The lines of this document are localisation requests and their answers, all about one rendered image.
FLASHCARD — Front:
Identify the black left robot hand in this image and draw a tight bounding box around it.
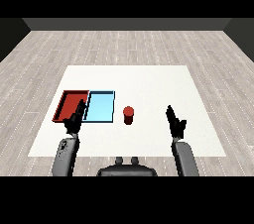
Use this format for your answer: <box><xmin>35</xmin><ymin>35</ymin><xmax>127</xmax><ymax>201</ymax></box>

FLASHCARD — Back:
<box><xmin>63</xmin><ymin>99</ymin><xmax>87</xmax><ymax>136</ymax></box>

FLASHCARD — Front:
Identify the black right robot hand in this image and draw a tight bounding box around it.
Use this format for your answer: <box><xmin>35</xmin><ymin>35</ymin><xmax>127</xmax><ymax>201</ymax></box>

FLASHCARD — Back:
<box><xmin>165</xmin><ymin>104</ymin><xmax>188</xmax><ymax>139</ymax></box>

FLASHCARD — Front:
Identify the red shallow open box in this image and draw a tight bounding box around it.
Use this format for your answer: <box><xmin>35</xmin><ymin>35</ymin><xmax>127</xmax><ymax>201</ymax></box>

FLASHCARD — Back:
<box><xmin>52</xmin><ymin>89</ymin><xmax>90</xmax><ymax>124</ymax></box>

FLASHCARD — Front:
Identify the light blue shallow open box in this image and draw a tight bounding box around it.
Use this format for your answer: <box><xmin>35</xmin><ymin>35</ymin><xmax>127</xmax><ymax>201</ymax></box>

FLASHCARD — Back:
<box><xmin>81</xmin><ymin>90</ymin><xmax>116</xmax><ymax>124</ymax></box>

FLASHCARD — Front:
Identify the small red can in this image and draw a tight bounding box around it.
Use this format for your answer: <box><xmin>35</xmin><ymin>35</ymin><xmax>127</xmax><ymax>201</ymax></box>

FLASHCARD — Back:
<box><xmin>122</xmin><ymin>105</ymin><xmax>135</xmax><ymax>126</ymax></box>

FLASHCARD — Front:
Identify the dark grey robot body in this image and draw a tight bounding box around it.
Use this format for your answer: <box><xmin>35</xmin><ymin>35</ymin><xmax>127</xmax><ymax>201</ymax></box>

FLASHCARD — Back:
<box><xmin>96</xmin><ymin>157</ymin><xmax>159</xmax><ymax>177</ymax></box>

